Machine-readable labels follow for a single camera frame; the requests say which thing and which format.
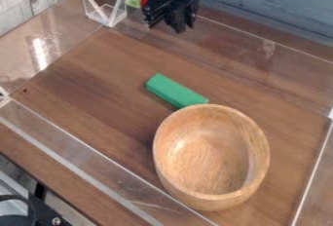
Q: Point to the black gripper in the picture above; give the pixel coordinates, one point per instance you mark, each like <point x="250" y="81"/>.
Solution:
<point x="176" y="12"/>

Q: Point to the green rectangular block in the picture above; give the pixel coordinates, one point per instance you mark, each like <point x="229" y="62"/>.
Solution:
<point x="174" y="93"/>

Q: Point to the wooden bowl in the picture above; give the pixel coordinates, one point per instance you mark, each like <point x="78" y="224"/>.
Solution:
<point x="212" y="156"/>

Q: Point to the clear acrylic back wall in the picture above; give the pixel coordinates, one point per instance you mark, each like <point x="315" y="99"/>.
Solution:
<point x="292" y="74"/>

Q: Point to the clear acrylic wall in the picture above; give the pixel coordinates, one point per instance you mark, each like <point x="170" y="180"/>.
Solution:
<point x="315" y="210"/>
<point x="107" y="192"/>
<point x="292" y="74"/>

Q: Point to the clear acrylic front wall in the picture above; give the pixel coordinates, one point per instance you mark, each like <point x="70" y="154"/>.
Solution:
<point x="107" y="192"/>

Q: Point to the clear acrylic right wall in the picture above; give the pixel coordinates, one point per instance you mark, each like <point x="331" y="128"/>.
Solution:
<point x="315" y="210"/>

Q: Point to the black clamp with cable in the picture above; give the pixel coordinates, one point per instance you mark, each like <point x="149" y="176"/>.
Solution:
<point x="38" y="213"/>

